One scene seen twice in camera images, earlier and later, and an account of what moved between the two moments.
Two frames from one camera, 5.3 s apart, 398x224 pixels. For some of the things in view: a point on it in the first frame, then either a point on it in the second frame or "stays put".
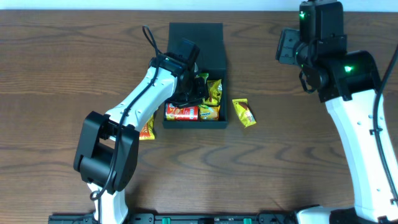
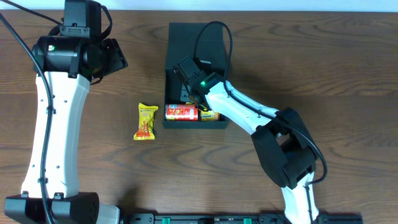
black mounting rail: x=178 y=218 stays put
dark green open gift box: x=209 y=38 stays put
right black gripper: x=284 y=54 to x=183 y=93
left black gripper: x=203 y=91 to x=116 y=57
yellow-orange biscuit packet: x=209 y=114 stays put
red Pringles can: x=189 y=113 stays put
